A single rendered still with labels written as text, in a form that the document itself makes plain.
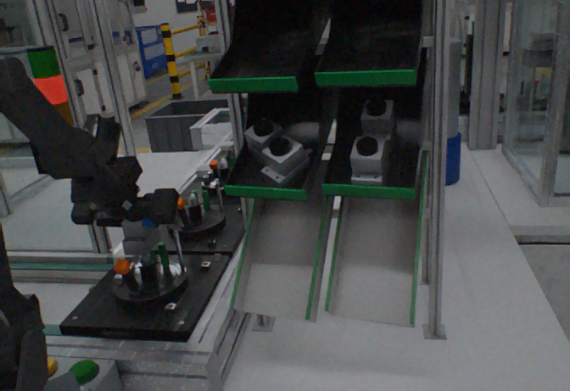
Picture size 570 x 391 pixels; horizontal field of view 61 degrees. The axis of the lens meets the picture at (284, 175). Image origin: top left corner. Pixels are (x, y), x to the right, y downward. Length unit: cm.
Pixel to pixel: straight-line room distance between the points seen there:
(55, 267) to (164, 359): 46
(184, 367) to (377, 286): 32
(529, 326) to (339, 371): 36
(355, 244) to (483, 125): 116
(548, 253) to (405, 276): 71
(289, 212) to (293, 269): 10
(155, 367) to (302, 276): 27
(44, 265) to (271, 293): 60
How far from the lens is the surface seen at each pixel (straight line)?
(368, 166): 68
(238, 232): 112
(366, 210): 83
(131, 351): 86
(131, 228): 91
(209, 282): 96
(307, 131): 81
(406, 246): 81
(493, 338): 99
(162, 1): 1222
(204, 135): 211
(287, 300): 81
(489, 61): 185
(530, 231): 140
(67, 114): 105
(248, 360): 94
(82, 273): 117
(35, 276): 125
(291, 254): 82
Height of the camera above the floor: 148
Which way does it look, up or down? 21 degrees down
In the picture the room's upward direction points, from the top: 6 degrees counter-clockwise
